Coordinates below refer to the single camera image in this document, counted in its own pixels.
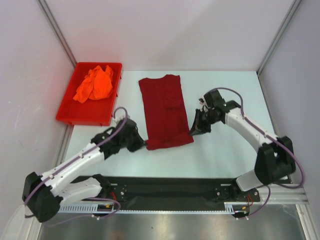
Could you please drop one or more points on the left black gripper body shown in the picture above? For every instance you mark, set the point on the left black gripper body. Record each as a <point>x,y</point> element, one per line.
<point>134,143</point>

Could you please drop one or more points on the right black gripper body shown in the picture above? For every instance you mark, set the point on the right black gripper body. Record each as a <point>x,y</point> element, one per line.
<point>200,122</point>

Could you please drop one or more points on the dark red t shirt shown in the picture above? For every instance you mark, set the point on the dark red t shirt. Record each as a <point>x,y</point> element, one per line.
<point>165,113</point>

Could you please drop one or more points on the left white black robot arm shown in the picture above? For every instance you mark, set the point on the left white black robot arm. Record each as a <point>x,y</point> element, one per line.
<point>43,195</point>

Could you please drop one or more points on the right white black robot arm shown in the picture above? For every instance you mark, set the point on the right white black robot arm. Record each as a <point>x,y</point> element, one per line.
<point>273,162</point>

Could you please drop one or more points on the red plastic bin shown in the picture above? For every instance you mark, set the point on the red plastic bin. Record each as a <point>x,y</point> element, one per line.
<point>91,113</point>

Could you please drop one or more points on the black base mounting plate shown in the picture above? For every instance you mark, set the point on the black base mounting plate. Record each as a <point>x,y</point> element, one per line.
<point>183,191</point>

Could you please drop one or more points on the orange t shirt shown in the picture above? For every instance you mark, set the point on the orange t shirt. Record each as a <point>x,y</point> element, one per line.
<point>97,85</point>

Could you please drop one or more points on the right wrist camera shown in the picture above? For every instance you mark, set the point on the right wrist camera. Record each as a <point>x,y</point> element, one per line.
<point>212,100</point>

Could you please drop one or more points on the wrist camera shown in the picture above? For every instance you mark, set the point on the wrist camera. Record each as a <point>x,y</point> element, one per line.
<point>212,100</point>
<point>117,122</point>

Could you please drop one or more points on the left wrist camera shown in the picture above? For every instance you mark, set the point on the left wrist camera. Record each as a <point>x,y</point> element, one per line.
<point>117,122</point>

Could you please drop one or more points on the slotted grey cable duct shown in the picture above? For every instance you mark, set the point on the slotted grey cable duct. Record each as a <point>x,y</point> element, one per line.
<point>99,208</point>

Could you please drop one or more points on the left corner aluminium post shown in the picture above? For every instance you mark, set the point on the left corner aluminium post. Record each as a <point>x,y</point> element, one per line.
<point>49,16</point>

